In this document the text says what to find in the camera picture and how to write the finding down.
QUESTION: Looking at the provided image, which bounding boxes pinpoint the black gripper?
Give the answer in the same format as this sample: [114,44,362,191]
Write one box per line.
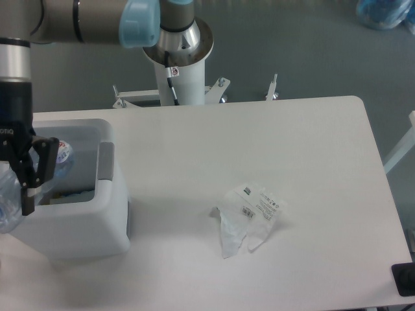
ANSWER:
[1,81,59,216]

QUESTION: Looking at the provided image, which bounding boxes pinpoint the clear plastic water bottle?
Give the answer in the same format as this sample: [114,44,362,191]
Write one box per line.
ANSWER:
[1,141,75,234]

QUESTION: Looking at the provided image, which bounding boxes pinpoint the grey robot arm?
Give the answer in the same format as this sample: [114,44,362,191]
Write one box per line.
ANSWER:
[1,1,195,216]

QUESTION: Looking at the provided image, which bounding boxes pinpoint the trash inside bin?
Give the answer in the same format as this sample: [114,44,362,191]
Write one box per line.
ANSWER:
[49,190,95,205]

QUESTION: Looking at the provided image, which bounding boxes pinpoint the white trash can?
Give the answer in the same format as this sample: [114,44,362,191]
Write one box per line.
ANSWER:
[6,119,130,259]

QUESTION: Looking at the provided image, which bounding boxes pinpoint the clear plastic wrapper bag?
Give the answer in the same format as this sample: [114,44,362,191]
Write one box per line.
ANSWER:
[216,182,288,259]

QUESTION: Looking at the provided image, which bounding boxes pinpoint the blue plastic bag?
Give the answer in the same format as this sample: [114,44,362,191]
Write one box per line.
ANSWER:
[355,1,414,31]

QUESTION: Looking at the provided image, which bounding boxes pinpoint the black device at table edge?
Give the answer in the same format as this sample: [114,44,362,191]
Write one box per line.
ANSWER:
[391,262,414,297]

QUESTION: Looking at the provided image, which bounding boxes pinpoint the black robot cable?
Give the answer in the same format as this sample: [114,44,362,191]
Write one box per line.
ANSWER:
[163,51,180,106]

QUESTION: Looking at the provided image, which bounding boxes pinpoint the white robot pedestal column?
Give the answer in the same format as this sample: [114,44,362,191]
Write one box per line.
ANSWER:
[143,17,214,90]

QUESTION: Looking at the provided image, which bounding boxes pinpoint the white pedestal base frame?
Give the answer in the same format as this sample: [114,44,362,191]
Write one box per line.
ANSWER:
[112,73,279,109]

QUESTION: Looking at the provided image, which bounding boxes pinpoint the white frame leg right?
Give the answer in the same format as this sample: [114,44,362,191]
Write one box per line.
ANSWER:
[383,111,414,174]

